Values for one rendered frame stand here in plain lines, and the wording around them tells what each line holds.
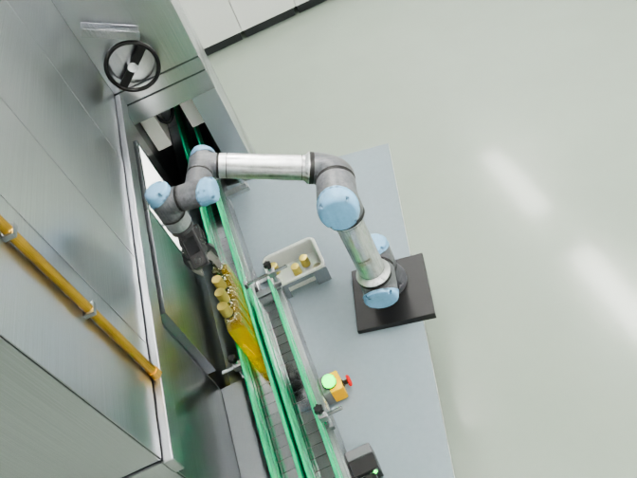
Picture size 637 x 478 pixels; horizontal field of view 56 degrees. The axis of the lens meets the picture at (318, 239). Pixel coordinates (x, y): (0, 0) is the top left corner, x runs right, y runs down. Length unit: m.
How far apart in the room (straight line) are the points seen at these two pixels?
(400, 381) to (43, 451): 1.13
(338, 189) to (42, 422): 0.91
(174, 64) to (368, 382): 1.45
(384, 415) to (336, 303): 0.49
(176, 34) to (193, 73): 0.18
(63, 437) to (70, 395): 0.13
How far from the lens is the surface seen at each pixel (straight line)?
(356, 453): 1.86
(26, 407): 1.20
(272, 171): 1.75
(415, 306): 2.12
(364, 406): 2.01
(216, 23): 5.54
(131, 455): 1.37
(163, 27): 2.51
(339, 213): 1.65
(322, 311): 2.24
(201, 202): 1.68
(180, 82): 2.61
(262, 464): 1.90
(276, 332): 2.09
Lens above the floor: 2.52
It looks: 46 degrees down
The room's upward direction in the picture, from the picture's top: 25 degrees counter-clockwise
